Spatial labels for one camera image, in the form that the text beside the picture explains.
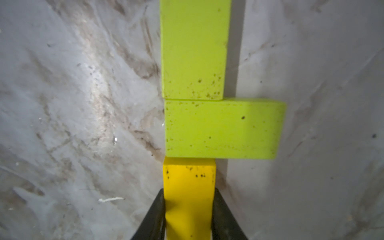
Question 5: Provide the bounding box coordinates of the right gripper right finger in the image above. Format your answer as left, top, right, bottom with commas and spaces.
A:
211, 188, 248, 240

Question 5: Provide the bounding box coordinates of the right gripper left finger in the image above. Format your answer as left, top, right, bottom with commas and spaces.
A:
131, 189, 166, 240

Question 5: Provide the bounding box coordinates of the yellow block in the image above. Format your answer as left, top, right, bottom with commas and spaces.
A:
163, 157, 217, 240

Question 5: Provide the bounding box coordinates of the lime green block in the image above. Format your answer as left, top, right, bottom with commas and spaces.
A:
160, 0, 232, 101
165, 98, 287, 160

